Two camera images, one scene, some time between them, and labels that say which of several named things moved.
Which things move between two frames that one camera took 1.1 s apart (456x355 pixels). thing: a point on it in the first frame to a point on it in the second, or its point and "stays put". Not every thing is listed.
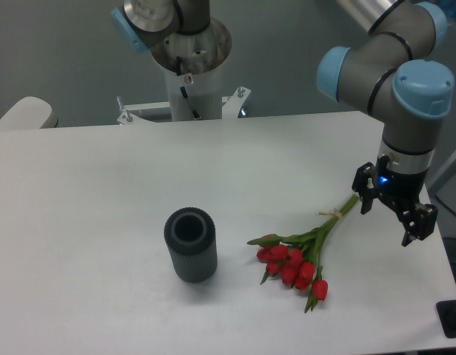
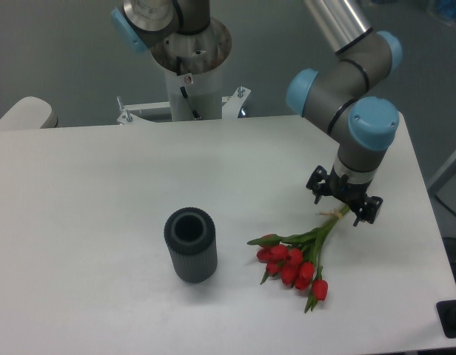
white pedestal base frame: x=231 y=107 stays put
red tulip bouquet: x=295 y=257 stays put
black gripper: x=402 y=187 to x=355 y=194
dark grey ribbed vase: x=190 y=233 stays put
